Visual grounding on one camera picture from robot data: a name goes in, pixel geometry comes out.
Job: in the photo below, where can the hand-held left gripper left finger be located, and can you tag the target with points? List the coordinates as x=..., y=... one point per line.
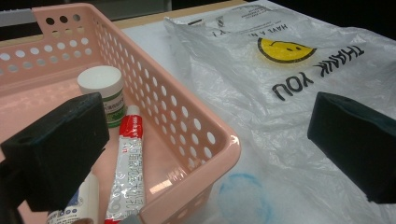
x=59, y=149

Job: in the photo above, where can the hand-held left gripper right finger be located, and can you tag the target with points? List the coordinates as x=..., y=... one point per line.
x=358, y=146

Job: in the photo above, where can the red and white ointment tube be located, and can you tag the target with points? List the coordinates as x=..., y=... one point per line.
x=129, y=174

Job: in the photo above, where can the pink perforated plastic basket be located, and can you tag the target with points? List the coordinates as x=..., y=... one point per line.
x=165, y=174

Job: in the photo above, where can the clear plastic smiley shopping bag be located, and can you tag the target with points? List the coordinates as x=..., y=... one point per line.
x=249, y=87

